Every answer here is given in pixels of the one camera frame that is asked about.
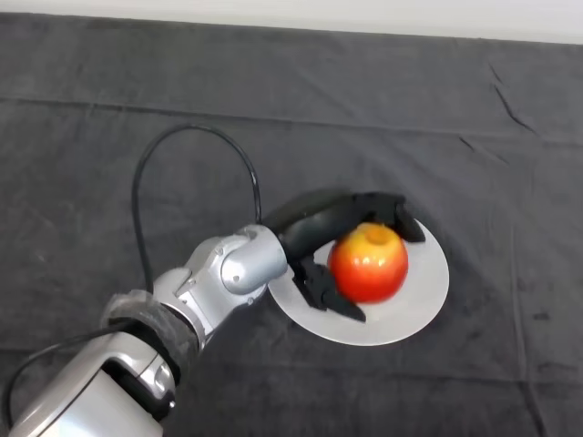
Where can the red yellow apple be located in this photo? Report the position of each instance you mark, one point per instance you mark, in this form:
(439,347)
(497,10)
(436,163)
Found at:
(369,268)

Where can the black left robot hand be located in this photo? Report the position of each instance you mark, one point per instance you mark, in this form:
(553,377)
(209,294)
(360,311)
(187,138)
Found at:
(314,223)

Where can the white round plate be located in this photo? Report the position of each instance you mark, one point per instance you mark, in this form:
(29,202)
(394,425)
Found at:
(410,296)

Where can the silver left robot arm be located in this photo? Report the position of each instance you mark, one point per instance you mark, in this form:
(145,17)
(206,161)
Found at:
(241,259)

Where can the black table cloth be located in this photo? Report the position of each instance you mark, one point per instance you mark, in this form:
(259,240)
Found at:
(91,91)

